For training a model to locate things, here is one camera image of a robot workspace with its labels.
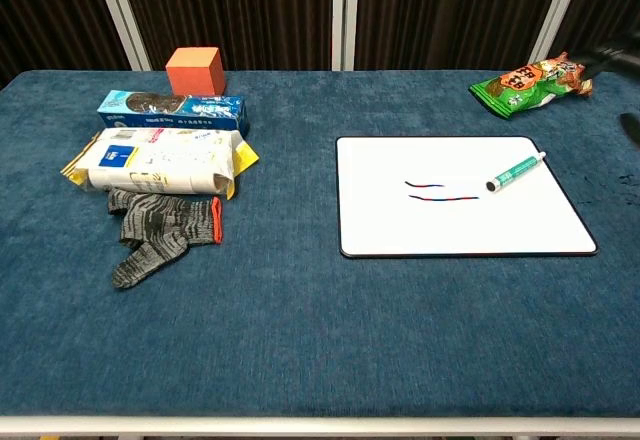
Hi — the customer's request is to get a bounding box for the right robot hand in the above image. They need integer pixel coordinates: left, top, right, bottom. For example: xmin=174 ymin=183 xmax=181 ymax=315
xmin=574 ymin=42 xmax=640 ymax=150

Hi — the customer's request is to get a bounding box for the green white marker pen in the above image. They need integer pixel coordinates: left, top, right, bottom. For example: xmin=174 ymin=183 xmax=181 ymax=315
xmin=484 ymin=150 xmax=547 ymax=195

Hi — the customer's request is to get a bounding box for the white drawing board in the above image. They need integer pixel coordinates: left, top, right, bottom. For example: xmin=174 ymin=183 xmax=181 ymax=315
xmin=334 ymin=134 xmax=600 ymax=260

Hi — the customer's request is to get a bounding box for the dark pleated curtain panel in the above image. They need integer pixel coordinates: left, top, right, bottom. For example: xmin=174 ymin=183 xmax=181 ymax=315
xmin=0 ymin=0 xmax=129 ymax=86
xmin=547 ymin=0 xmax=640 ymax=72
xmin=117 ymin=0 xmax=335 ymax=72
xmin=354 ymin=0 xmax=569 ymax=72

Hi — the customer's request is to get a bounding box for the green orange snack bag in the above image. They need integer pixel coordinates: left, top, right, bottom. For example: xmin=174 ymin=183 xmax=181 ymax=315
xmin=468 ymin=51 xmax=594 ymax=121

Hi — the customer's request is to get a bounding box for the orange yellow cube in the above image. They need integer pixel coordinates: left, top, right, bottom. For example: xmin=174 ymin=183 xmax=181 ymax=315
xmin=165 ymin=46 xmax=226 ymax=97

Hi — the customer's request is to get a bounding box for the blue table cloth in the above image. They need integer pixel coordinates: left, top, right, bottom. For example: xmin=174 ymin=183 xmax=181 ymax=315
xmin=0 ymin=68 xmax=640 ymax=419

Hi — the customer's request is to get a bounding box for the blue cookie box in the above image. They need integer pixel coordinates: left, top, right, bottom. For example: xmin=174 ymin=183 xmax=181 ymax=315
xmin=96 ymin=89 xmax=250 ymax=136

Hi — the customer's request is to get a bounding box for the white yellow snack package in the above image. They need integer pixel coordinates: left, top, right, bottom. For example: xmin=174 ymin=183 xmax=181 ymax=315
xmin=59 ymin=127 xmax=261 ymax=201

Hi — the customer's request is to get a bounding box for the grey knit glove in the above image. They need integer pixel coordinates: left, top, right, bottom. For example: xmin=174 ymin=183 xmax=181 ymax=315
xmin=106 ymin=187 xmax=224 ymax=290

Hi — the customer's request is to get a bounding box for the white partition frame post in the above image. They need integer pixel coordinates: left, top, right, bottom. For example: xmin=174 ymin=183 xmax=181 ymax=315
xmin=528 ymin=0 xmax=586 ymax=66
xmin=89 ymin=0 xmax=153 ymax=72
xmin=331 ymin=0 xmax=360 ymax=72

